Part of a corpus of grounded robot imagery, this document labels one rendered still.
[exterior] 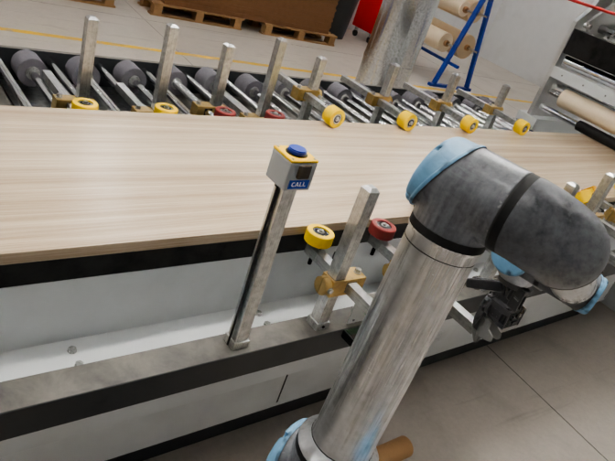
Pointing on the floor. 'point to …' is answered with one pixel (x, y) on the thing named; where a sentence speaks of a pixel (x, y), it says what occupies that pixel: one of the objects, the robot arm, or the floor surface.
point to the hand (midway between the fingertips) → (474, 336)
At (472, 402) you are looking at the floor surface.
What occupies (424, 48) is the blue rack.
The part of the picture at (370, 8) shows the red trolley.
